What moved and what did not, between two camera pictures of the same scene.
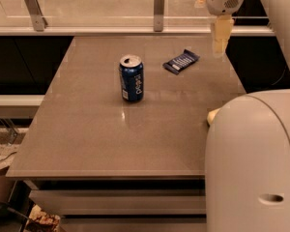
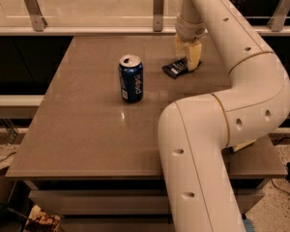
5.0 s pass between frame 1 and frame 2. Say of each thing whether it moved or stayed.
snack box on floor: stayed
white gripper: moved
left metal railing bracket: stayed
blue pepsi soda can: stayed
